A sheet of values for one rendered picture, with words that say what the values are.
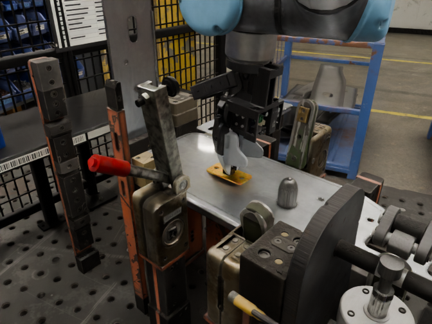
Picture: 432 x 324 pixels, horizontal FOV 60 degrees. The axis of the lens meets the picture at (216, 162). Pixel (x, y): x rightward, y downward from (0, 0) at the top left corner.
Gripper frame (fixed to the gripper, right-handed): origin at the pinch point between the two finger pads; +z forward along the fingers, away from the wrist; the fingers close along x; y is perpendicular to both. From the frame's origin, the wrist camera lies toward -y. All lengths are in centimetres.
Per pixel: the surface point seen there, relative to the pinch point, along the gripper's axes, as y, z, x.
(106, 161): 0.0, -11.4, -25.0
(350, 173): -26, 90, 161
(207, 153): -9.1, 3.4, 4.1
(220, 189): 1.7, 2.7, -4.1
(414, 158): -7, 104, 240
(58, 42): -55, -10, -1
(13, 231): -54, 37, -23
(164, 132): 0.8, -12.7, -16.2
